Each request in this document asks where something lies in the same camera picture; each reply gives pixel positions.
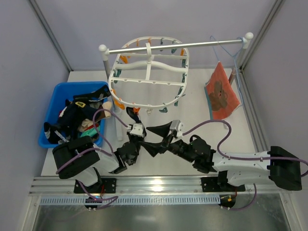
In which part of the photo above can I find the pile of socks in bin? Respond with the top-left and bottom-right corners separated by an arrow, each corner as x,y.
39,81 -> 112,148

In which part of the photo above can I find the white drying rack stand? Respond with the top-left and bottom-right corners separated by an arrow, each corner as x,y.
99,32 -> 253,140

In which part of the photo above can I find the white oval clip hanger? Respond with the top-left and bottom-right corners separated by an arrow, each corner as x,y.
99,37 -> 190,113

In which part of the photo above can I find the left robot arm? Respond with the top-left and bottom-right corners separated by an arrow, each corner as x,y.
52,131 -> 146,189

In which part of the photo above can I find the orange bear towel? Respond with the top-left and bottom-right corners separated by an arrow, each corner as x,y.
205,62 -> 240,120

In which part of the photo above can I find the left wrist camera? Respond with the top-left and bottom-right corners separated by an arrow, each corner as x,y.
127,123 -> 146,138

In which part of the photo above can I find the black blue sport sock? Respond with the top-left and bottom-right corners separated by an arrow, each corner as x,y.
73,85 -> 111,104
43,122 -> 69,144

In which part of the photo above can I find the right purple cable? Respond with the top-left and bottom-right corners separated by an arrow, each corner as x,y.
181,119 -> 308,178

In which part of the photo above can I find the purple cable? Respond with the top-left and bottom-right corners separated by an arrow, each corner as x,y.
55,108 -> 132,175
181,119 -> 308,178

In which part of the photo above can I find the aluminium rail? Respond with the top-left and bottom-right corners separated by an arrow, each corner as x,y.
28,175 -> 293,197

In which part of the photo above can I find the navy christmas sock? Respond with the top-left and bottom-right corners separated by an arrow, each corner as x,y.
57,101 -> 98,130
126,107 -> 142,124

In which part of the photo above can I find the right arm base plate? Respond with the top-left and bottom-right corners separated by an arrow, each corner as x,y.
200,177 -> 246,193

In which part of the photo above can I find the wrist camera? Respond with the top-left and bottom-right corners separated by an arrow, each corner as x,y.
127,123 -> 146,138
169,120 -> 184,139

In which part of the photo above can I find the blue plastic bin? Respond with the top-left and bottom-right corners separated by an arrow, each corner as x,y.
38,81 -> 108,149

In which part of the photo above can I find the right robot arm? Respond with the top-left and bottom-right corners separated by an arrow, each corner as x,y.
141,120 -> 302,192

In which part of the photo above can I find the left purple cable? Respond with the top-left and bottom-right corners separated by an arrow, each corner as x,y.
55,108 -> 132,175

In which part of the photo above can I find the blue wire hanger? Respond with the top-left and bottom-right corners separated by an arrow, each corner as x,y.
220,37 -> 244,106

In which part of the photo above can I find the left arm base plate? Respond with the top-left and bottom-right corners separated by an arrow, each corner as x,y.
74,178 -> 117,194

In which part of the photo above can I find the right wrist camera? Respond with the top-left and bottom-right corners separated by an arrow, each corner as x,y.
169,120 -> 184,139

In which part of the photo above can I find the beige brown striped sock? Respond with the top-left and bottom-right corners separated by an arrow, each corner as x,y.
98,101 -> 112,120

